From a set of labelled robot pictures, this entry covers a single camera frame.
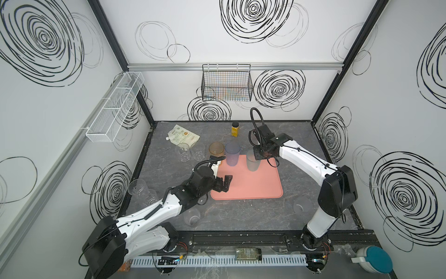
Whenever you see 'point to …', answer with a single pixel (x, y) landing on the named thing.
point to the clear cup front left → (191, 217)
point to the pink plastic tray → (265, 183)
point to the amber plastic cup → (216, 149)
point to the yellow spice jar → (235, 129)
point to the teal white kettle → (373, 259)
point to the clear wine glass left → (137, 187)
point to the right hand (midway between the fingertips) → (257, 154)
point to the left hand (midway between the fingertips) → (225, 173)
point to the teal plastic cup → (252, 164)
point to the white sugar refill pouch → (177, 135)
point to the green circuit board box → (248, 254)
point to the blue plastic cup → (232, 150)
